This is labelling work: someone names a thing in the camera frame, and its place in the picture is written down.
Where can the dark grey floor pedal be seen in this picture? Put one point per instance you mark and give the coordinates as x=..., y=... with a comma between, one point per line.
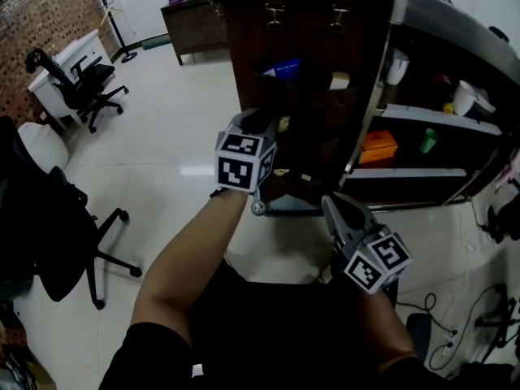
x=418, y=333

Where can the person's black clothing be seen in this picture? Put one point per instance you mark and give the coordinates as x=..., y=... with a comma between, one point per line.
x=284, y=331

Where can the person's right forearm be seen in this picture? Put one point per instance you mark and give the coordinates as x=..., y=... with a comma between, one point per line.
x=382, y=327

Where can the white bean bag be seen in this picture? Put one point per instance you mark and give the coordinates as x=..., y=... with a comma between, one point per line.
x=44, y=148

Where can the pink cloth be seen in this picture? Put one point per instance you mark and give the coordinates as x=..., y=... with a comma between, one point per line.
x=510, y=173

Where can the black office chair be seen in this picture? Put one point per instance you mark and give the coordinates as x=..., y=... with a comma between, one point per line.
x=89, y=79
x=44, y=238

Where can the black chair backrest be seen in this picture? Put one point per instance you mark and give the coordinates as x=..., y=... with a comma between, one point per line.
x=499, y=33

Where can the black tripod stand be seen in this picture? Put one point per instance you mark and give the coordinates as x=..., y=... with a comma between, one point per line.
x=501, y=321

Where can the white waste bin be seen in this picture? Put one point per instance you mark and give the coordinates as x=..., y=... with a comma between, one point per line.
x=397, y=69

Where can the white desk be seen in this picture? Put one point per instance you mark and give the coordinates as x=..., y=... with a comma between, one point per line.
x=46, y=94

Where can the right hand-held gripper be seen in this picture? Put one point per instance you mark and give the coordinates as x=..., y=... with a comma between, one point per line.
x=378, y=262

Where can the white power strip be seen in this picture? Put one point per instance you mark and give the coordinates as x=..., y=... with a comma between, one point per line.
x=448, y=343

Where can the black wristband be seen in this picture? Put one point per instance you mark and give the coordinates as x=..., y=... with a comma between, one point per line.
x=217, y=192

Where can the white kettle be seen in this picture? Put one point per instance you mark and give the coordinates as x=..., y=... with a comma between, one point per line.
x=465, y=98

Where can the black coat rack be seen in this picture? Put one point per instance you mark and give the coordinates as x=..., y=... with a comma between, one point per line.
x=128, y=58

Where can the small grey wheel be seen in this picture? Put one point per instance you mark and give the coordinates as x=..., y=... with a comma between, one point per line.
x=258, y=208

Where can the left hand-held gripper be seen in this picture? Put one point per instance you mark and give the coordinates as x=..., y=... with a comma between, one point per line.
x=237, y=169

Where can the cream small box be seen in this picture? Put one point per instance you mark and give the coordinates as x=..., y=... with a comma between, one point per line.
x=339, y=81

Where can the blue flat packet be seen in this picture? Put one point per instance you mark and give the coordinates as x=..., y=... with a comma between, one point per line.
x=284, y=69

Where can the brown cardboard box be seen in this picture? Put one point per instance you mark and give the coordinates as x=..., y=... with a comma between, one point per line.
x=24, y=372

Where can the dark brown organizer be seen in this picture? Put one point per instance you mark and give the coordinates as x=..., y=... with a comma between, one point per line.
x=308, y=55

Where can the green cup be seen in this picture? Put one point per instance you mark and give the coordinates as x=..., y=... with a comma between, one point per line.
x=428, y=141

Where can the black equipment on floor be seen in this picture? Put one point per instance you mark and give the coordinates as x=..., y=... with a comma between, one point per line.
x=503, y=222

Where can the metal hanging clip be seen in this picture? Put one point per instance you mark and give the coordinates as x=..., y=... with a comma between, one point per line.
x=339, y=9
x=274, y=8

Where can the dark wooden cabinet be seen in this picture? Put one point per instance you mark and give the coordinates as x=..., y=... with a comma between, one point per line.
x=191, y=29

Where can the person's left forearm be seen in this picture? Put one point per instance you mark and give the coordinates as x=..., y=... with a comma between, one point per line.
x=187, y=266

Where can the small yellow object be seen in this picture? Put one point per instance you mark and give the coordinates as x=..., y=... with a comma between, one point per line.
x=448, y=108

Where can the orange box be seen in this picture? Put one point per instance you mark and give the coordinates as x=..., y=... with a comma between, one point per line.
x=378, y=144

